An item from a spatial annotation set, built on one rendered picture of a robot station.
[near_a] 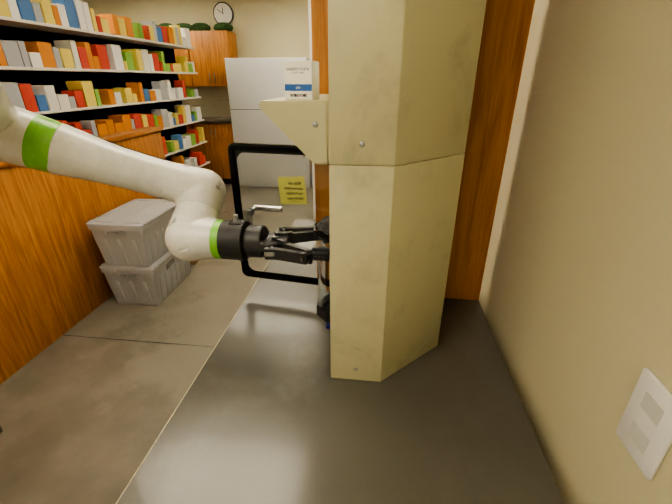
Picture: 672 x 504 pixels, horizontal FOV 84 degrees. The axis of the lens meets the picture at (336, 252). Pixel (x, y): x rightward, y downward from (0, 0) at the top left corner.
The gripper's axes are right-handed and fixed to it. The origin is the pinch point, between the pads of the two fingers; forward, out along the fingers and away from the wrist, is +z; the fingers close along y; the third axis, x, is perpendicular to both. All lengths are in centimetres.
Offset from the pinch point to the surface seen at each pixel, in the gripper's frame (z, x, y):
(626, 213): 44, -17, -22
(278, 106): -7.8, -30.0, -13.6
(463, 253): 33.7, 11.0, 23.5
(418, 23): 13.4, -41.6, -11.3
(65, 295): -195, 98, 113
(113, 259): -176, 83, 141
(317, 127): -1.5, -26.9, -13.6
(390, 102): 10.0, -30.8, -13.5
